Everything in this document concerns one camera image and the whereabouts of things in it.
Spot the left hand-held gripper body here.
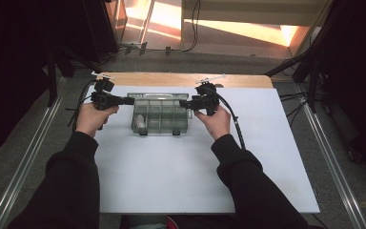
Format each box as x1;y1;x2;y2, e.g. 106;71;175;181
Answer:
90;71;123;112

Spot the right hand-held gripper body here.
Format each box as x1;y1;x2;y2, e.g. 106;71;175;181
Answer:
189;73;227;116

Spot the smoky clear plastic compartment box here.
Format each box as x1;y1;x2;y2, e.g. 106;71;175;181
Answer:
126;92;194;136

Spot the person's left hand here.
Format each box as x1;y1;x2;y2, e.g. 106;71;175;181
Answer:
75;102;120;138

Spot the person's right hand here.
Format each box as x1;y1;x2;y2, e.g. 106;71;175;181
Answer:
193;104;233;142

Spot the wooden table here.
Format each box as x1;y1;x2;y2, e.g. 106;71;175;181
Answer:
94;72;275;90

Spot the black metal stand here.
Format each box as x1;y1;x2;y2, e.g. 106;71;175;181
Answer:
265;47;318;113
46;47;77;108

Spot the pale low cabinet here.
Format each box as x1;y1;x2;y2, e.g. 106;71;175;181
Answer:
180;0;332;60

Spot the black curtain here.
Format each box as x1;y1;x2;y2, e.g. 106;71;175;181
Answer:
0;0;122;160
311;0;366;173

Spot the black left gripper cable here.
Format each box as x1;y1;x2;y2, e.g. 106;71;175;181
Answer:
67;79;98;128

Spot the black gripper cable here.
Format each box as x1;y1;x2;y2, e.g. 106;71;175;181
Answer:
217;92;247;151
67;79;98;128

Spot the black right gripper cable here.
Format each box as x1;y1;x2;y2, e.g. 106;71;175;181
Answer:
217;92;247;151

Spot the black floor cable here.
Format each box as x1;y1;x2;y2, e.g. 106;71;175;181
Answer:
158;0;202;53

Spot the bundle of black floor cables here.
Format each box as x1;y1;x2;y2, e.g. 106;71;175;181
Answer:
279;91;309;127

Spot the aluminium floor rail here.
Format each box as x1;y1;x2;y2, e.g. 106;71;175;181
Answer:
298;92;366;229
0;94;65;229

